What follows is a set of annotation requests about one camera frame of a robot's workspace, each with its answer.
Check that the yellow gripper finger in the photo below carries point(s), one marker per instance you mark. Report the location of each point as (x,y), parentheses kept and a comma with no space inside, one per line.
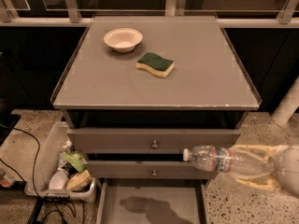
(269,184)
(258,152)

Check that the clear plastic water bottle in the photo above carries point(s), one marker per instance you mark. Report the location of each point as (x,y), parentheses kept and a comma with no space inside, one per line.
(237,162)

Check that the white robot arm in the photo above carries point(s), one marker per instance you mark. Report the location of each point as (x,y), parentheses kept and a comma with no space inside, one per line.
(284,174)

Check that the grey drawer cabinet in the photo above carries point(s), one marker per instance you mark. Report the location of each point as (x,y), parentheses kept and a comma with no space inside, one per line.
(209,88)

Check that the grey bottom drawer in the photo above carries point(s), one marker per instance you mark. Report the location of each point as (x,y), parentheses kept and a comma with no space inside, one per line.
(152,201)

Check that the grey drawer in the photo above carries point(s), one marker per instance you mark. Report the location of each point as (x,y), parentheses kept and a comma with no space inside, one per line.
(152,201)
(147,141)
(146,170)

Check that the grey middle drawer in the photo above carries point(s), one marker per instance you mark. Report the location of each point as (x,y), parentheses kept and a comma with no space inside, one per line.
(146,170)

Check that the grey top drawer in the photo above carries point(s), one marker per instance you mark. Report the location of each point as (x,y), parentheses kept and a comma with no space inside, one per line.
(147,141)

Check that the green and yellow sponge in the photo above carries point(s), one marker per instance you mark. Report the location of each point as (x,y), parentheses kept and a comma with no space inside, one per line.
(155,64)

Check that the white paper bowl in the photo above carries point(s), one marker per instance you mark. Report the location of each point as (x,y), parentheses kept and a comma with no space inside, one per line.
(123,39)

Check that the yellow sponge in bin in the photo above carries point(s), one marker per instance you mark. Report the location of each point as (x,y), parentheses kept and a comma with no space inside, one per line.
(79,181)

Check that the green item in bin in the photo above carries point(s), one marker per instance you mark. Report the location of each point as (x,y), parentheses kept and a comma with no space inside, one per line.
(75,159)

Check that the white bowl in bin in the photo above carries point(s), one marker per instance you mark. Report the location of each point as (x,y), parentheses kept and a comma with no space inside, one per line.
(59,180)

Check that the clear plastic storage bin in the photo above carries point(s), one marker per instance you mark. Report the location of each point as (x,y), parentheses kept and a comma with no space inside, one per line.
(47,163)

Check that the small can on floor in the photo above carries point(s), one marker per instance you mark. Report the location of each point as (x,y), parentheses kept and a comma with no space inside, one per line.
(6,180)

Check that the white post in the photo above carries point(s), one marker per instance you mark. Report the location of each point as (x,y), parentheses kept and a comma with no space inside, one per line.
(288,105)

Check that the metal window frame railing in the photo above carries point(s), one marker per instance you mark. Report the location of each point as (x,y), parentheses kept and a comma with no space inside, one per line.
(231,13)

